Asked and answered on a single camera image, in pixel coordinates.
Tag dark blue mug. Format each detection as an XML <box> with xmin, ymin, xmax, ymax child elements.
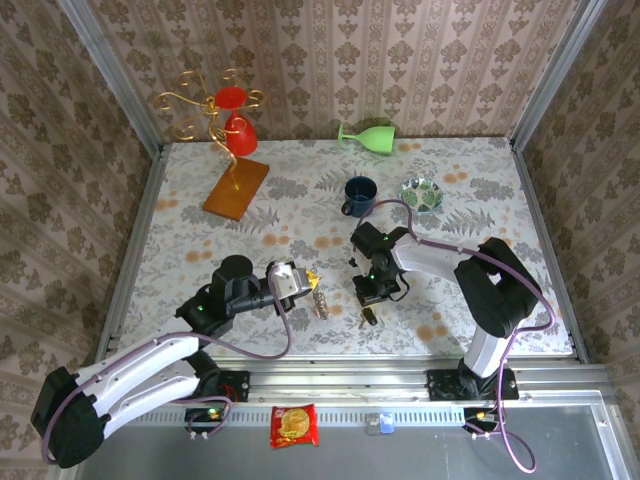
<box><xmin>341</xmin><ymin>175</ymin><xmax>379</xmax><ymax>219</ymax></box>

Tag green leaf pattern bowl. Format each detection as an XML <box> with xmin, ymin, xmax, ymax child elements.
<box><xmin>397</xmin><ymin>177</ymin><xmax>445</xmax><ymax>215</ymax></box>

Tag left control board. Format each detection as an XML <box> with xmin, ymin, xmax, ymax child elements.
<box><xmin>183</xmin><ymin>407</ymin><xmax>234</xmax><ymax>435</ymax></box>

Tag control board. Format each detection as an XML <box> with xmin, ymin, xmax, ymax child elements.
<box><xmin>183</xmin><ymin>407</ymin><xmax>234</xmax><ymax>435</ymax></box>
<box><xmin>462</xmin><ymin>407</ymin><xmax>506</xmax><ymax>435</ymax></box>

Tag green wine glass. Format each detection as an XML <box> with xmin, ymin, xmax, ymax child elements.
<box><xmin>336</xmin><ymin>122</ymin><xmax>397</xmax><ymax>157</ymax></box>

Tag red wine glass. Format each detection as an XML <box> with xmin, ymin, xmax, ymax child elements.
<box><xmin>214</xmin><ymin>85</ymin><xmax>260</xmax><ymax>157</ymax></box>

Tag red snack packet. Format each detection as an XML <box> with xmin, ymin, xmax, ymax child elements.
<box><xmin>270</xmin><ymin>403</ymin><xmax>320</xmax><ymax>450</ymax></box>

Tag right control board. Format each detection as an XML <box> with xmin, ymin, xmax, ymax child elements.
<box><xmin>462</xmin><ymin>407</ymin><xmax>506</xmax><ymax>435</ymax></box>

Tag gold wire rack wooden base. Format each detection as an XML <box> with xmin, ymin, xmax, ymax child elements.
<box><xmin>152</xmin><ymin>68</ymin><xmax>271</xmax><ymax>222</ymax></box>

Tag long aluminium base rail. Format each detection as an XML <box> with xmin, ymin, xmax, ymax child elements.
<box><xmin>74</xmin><ymin>355</ymin><xmax>614</xmax><ymax>407</ymax></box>

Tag aluminium table side rail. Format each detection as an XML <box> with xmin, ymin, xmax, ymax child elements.
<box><xmin>93</xmin><ymin>144</ymin><xmax>167</xmax><ymax>366</ymax></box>
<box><xmin>508</xmin><ymin>138</ymin><xmax>591</xmax><ymax>365</ymax></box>

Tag perforated grey cable duct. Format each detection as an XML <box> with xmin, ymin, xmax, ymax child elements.
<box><xmin>89</xmin><ymin>403</ymin><xmax>469</xmax><ymax>427</ymax></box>

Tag aluminium corner post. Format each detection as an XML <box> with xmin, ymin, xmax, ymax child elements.
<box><xmin>508</xmin><ymin>0</ymin><xmax>610</xmax><ymax>151</ymax></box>
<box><xmin>55</xmin><ymin>0</ymin><xmax>166</xmax><ymax>157</ymax></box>

